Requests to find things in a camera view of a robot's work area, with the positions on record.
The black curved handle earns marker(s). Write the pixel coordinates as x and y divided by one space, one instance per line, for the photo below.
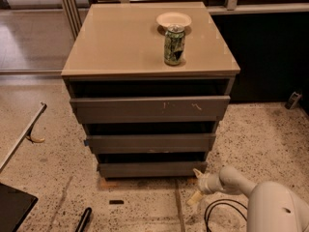
84 220

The grey middle drawer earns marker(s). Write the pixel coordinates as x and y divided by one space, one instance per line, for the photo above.
150 143

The green soda can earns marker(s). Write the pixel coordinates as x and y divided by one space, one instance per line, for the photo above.
174 44

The grey wall device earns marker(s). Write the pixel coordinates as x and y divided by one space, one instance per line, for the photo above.
293 100

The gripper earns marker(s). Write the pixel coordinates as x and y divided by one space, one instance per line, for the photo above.
205 184

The black panel corner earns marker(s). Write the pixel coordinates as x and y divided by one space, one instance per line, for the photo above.
15 205

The white paper bowl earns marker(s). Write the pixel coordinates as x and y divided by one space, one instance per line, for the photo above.
167 19

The metal table leg frame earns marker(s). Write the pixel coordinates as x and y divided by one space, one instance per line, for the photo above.
26 134

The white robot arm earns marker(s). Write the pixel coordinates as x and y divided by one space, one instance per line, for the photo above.
272 207

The grey bottom drawer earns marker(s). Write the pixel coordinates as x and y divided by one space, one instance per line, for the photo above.
150 164

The grey top drawer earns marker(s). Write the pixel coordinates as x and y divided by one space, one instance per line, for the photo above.
148 110

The grey drawer cabinet beige top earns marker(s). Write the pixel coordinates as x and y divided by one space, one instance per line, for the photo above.
119 54

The small black floor plate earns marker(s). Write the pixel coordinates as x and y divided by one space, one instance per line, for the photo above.
116 202

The grey drawer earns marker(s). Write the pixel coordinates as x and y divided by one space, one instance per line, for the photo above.
150 164
150 143
148 110

